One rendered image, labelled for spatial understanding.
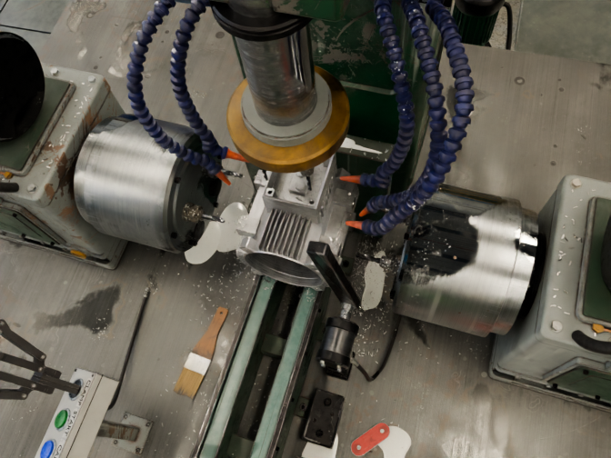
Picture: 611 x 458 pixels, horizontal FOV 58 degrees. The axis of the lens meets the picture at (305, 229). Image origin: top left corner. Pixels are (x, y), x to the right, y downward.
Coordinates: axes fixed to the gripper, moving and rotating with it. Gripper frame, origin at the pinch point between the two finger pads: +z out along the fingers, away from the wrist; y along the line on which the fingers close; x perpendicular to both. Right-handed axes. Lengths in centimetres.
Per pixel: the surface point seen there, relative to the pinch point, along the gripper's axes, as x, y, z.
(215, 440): -10.8, -1.0, 28.2
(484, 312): -54, 30, 34
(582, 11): -24, 216, 146
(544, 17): -11, 209, 137
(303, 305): -17.6, 27.9, 32.5
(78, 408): -2.9, -2.6, 4.0
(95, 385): -3.5, 1.5, 4.8
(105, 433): 2.9, -5.6, 14.7
